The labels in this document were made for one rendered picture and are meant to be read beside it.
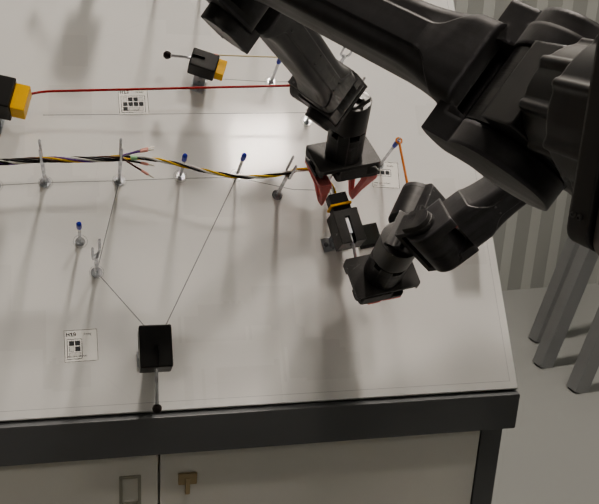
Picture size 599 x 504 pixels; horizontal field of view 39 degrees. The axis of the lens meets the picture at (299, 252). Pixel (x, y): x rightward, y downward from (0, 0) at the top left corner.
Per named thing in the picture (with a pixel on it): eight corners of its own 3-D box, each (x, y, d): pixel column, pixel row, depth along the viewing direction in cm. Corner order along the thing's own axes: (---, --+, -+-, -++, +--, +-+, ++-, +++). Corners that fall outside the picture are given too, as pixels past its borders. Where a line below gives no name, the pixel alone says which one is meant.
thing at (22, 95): (18, 92, 132) (16, 82, 129) (32, 95, 132) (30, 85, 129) (11, 116, 130) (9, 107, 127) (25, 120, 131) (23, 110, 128)
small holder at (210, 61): (165, 57, 147) (168, 34, 140) (215, 73, 148) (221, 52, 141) (157, 79, 145) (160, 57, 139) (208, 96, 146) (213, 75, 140)
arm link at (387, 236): (376, 243, 115) (415, 261, 114) (394, 204, 118) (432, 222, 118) (365, 265, 121) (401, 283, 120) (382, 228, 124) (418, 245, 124)
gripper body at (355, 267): (341, 264, 127) (351, 242, 121) (403, 251, 130) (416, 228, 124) (355, 303, 125) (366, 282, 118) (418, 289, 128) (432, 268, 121)
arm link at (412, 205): (423, 226, 109) (460, 267, 113) (452, 160, 114) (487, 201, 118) (357, 238, 118) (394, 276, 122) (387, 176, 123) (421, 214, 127)
